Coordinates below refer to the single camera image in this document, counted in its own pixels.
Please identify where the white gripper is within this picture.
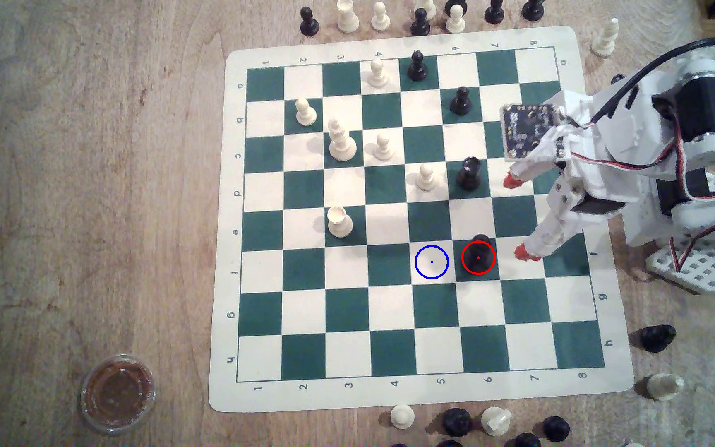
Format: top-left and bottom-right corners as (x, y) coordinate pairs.
(503, 90), (626, 262)

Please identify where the black bishop chess piece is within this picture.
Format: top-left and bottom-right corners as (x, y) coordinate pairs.
(464, 234), (498, 277)

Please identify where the black rook chess piece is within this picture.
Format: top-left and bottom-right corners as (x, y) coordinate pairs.
(456, 156), (483, 191)

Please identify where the white bishop chess piece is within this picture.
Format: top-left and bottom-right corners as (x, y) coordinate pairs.
(590, 17), (620, 58)

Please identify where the black knight chess piece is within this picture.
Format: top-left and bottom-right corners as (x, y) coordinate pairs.
(639, 324), (677, 353)

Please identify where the green and white chess mat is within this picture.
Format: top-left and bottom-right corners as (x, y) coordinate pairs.
(208, 25), (636, 413)

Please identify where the white rook chess piece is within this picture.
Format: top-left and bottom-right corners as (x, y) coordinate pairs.
(326, 207), (355, 238)
(336, 0), (360, 34)

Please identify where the white queen chess piece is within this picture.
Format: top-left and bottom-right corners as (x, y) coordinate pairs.
(327, 118), (358, 163)

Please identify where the white knight chess piece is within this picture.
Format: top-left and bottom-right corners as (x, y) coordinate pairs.
(481, 406), (512, 437)

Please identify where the clear cup with brown liquid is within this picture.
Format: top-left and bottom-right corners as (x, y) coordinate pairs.
(79, 354), (157, 434)

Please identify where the black camera circuit board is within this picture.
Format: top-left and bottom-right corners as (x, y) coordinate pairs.
(500, 102), (567, 162)

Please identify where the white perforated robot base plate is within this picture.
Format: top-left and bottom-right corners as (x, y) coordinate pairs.
(645, 239), (715, 294)

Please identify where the black cable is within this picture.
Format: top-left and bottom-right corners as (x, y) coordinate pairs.
(586, 36), (715, 125)

